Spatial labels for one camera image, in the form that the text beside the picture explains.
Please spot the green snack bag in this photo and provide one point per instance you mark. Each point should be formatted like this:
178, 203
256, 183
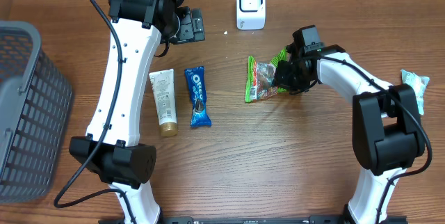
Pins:
259, 84

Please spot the white cream tube gold cap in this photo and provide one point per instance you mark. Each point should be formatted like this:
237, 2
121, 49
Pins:
163, 88

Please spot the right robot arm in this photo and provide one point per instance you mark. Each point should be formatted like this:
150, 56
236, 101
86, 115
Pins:
388, 139

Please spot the grey plastic mesh basket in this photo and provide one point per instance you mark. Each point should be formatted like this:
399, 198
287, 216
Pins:
36, 100

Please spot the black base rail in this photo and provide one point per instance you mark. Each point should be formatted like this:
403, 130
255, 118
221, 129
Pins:
316, 219

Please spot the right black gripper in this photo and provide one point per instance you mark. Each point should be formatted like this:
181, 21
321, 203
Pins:
282, 80

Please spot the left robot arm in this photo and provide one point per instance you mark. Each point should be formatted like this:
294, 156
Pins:
111, 147

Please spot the mint green wipes pack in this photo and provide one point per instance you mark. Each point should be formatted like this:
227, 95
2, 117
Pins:
419, 85

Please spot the white barcode scanner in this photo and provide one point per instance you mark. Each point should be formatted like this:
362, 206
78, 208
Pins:
250, 14

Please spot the blue Oreo cookie pack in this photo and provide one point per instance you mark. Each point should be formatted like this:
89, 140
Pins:
198, 95

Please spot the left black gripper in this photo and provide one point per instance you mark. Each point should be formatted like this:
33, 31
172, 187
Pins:
193, 28

